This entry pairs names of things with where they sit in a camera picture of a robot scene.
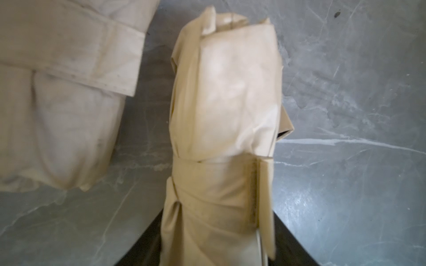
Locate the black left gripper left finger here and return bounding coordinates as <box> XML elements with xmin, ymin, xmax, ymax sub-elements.
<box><xmin>115</xmin><ymin>210</ymin><xmax>163</xmax><ymax>266</ymax></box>

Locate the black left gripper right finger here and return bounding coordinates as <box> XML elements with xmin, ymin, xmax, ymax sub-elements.
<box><xmin>268</xmin><ymin>213</ymin><xmax>319</xmax><ymax>266</ymax></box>

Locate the tan umbrella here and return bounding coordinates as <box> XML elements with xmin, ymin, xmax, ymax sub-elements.
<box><xmin>160</xmin><ymin>6</ymin><xmax>294</xmax><ymax>266</ymax></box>

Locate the cream folded umbrella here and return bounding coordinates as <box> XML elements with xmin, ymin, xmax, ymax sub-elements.
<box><xmin>1</xmin><ymin>1</ymin><xmax>159</xmax><ymax>192</ymax></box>

